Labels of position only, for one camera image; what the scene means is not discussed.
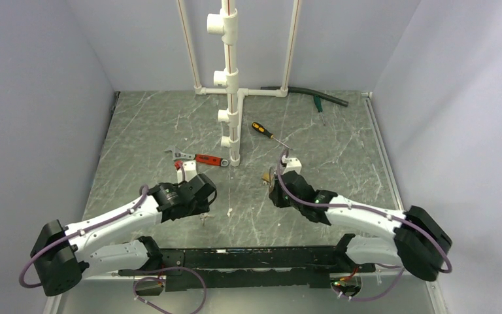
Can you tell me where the aluminium frame rail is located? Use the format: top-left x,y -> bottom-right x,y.
42,251 -> 449,314

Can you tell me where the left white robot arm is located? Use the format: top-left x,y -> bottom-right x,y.
19,174 -> 218,296

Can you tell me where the black hose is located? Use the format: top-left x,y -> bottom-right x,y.
260,86 -> 349,108

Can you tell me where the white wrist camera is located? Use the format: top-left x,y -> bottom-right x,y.
280,156 -> 302,175
174,160 -> 197,183

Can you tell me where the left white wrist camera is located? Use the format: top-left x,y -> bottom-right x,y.
174,160 -> 197,183

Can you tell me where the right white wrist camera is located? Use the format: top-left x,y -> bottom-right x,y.
280,156 -> 302,175

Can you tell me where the silver key bunch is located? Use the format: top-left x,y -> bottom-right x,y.
199,213 -> 215,226

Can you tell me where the green screwdriver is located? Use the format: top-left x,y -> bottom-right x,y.
313,95 -> 326,126

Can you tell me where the yellow black screwdriver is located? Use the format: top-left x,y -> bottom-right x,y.
251,122 -> 290,149

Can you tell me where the large brass padlock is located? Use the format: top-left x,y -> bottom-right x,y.
261,167 -> 276,188

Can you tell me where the red handled adjustable wrench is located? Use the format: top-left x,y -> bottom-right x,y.
164,146 -> 230,167

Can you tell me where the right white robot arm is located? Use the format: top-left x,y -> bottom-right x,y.
269,171 -> 452,282

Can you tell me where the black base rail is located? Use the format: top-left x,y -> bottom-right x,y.
118,245 -> 375,292

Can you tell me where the white PVC pipe frame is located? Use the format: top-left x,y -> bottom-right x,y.
176,1 -> 301,167

